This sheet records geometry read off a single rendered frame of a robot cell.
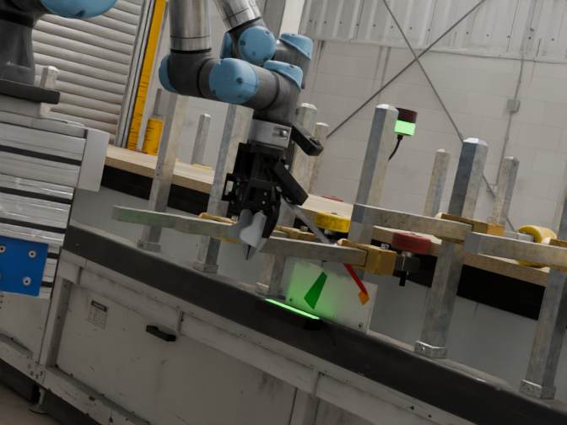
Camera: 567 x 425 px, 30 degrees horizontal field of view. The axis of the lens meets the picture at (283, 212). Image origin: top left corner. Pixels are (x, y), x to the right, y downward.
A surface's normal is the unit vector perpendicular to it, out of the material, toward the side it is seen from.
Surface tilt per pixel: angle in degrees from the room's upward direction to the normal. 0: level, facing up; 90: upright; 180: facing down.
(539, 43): 90
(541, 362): 90
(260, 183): 90
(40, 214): 90
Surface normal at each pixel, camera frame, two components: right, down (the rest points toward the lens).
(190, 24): 0.11, 0.32
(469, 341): -0.75, -0.12
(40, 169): 0.26, 0.11
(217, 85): -0.59, -0.10
